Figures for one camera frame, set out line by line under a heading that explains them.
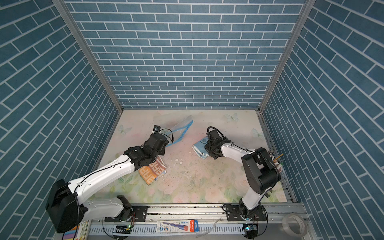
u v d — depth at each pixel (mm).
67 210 388
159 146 619
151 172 847
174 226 695
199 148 946
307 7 708
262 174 468
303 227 684
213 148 693
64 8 707
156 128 693
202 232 696
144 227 706
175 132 804
